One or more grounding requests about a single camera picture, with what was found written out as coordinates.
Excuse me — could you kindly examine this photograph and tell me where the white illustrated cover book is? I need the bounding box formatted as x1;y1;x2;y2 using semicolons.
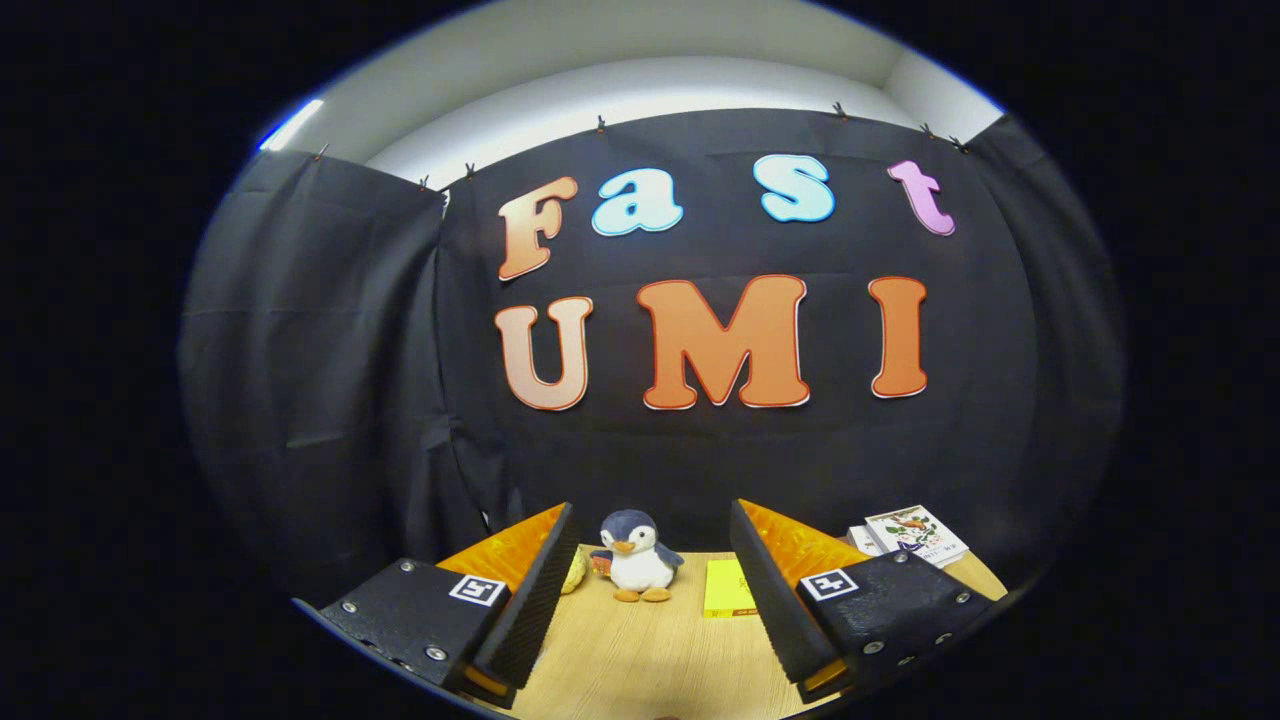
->
865;505;969;568

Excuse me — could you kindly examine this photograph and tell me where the penguin plush toy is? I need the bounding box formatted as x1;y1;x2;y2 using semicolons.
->
590;510;686;603

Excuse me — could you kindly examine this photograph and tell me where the thick yellow book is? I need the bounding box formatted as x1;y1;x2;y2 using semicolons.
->
702;558;759;619

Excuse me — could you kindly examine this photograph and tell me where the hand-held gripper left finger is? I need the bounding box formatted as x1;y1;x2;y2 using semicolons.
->
318;502;581;711

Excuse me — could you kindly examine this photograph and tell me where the ceiling strip light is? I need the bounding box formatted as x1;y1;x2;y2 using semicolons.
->
258;98;326;153

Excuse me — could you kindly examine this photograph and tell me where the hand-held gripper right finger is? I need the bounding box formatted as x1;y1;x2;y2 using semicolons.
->
730;499;996;706

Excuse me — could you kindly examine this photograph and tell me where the row of small black clips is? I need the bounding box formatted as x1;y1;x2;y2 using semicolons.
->
315;100;971;193

